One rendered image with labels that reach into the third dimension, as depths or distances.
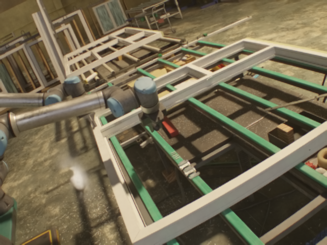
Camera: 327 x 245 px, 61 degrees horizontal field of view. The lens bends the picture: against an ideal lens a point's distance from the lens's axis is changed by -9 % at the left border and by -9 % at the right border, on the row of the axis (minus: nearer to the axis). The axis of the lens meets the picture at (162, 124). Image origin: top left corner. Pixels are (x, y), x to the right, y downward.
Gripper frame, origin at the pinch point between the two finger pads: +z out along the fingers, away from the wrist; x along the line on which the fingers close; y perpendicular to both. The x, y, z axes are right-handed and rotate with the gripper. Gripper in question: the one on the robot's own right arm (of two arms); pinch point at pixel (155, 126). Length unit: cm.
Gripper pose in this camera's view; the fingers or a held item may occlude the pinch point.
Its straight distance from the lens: 156.3
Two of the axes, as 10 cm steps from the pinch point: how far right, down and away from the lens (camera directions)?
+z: 1.1, 5.5, 8.3
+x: -8.7, 4.5, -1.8
